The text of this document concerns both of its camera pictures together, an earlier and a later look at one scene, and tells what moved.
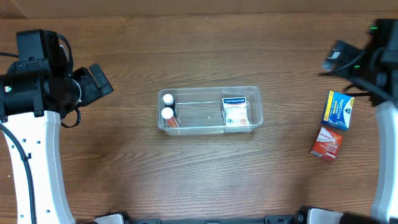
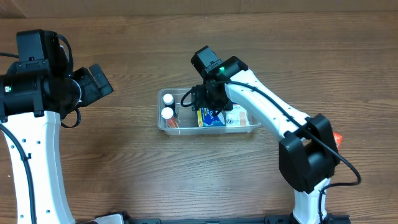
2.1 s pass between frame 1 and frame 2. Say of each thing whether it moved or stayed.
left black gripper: stayed
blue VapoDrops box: moved
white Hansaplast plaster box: stayed
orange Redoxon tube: stayed
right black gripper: moved
